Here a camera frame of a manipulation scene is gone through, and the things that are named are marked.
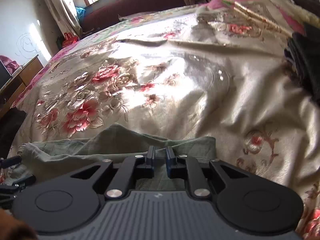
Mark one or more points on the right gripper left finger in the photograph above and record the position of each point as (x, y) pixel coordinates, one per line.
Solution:
(131, 170)

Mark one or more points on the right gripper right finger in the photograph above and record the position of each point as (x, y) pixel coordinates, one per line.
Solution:
(187, 168)

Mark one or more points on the green pants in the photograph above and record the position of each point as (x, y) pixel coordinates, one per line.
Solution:
(50, 159)

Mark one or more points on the dark checked pants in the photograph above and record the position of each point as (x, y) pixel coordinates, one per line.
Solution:
(303, 53)

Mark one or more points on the black folded garment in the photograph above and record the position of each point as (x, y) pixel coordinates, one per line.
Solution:
(10, 124)

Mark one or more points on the wooden cabinet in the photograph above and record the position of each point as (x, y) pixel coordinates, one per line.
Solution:
(18, 83)

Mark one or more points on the floral bedspread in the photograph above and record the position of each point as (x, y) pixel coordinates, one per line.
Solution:
(213, 70)

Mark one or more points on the black television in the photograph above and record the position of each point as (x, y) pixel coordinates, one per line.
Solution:
(5, 75)

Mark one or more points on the pink cloth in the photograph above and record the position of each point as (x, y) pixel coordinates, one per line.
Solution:
(10, 65)

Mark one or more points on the red gift bag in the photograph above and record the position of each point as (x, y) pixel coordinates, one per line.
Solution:
(69, 39)

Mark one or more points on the maroon sofa bench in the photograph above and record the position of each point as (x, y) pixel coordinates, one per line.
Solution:
(104, 13)

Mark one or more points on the blue plastic bag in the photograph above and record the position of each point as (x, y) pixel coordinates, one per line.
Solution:
(80, 13)

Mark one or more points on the left beige curtain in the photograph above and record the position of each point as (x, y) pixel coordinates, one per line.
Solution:
(65, 15)

